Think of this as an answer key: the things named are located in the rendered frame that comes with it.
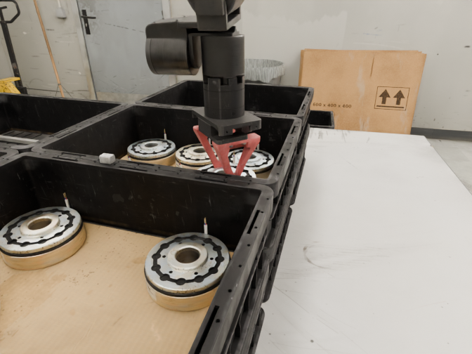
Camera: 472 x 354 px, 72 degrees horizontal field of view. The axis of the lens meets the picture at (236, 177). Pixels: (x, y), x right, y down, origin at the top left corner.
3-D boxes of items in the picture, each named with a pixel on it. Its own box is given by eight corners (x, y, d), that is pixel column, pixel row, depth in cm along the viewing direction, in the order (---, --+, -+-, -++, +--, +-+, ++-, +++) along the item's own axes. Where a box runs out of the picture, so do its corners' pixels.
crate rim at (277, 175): (301, 128, 67) (303, 117, 66) (275, 201, 42) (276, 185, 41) (133, 112, 77) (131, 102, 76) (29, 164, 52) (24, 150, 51)
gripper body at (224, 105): (220, 140, 42) (218, 82, 39) (191, 120, 50) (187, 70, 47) (262, 132, 45) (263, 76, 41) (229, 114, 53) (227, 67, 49)
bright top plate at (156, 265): (240, 244, 42) (240, 241, 42) (210, 304, 34) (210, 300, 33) (171, 229, 45) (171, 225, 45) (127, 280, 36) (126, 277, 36)
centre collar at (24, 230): (68, 219, 46) (67, 215, 46) (42, 240, 42) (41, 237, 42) (39, 214, 47) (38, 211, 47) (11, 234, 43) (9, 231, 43)
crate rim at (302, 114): (313, 95, 93) (315, 87, 92) (301, 128, 67) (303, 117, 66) (185, 86, 103) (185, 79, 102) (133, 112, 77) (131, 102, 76)
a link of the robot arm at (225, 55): (239, 27, 38) (248, 24, 43) (184, 27, 40) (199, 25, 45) (239, 86, 41) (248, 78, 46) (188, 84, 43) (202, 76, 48)
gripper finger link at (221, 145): (220, 193, 46) (217, 130, 42) (200, 173, 52) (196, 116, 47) (260, 182, 49) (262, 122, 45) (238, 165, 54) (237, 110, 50)
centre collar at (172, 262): (214, 250, 40) (214, 246, 40) (197, 277, 36) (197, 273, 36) (179, 241, 42) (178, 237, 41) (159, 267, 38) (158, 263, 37)
